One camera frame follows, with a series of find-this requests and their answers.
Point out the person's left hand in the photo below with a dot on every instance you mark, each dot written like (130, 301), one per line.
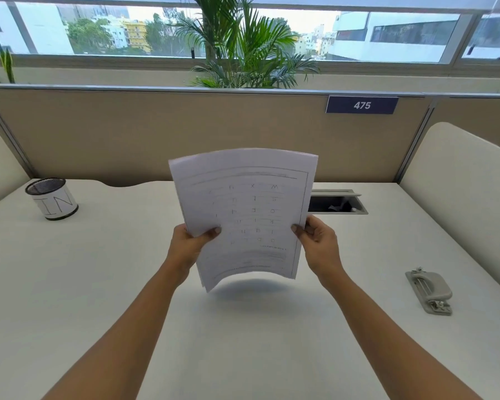
(187, 247)

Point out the person's right hand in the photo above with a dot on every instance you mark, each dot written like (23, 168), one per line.
(321, 245)

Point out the person's right thumb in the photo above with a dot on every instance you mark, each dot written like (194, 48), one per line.
(300, 233)

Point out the person's left thumb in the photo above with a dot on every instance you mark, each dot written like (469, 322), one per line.
(206, 235)

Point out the white printed paper sheets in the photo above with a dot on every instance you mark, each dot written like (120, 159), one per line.
(246, 212)

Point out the person's left forearm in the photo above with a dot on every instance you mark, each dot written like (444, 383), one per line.
(121, 329)

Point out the person's right forearm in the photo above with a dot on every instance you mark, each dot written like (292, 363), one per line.
(396, 333)

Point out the beige desk partition panel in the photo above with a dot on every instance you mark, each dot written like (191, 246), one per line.
(191, 133)

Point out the blue number sign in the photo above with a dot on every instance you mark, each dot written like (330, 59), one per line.
(361, 105)

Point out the grey hole punch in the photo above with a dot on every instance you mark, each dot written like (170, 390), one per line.
(430, 290)

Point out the white mesh pen holder cup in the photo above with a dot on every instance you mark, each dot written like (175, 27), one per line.
(53, 199)

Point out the cream side divider panel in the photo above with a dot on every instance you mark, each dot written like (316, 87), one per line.
(0, 162)
(462, 191)

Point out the green palm plant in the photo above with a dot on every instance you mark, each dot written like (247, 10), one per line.
(243, 41)

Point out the small green leafy plant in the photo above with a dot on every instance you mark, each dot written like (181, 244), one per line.
(2, 64)

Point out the window frame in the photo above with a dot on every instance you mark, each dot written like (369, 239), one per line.
(250, 66)

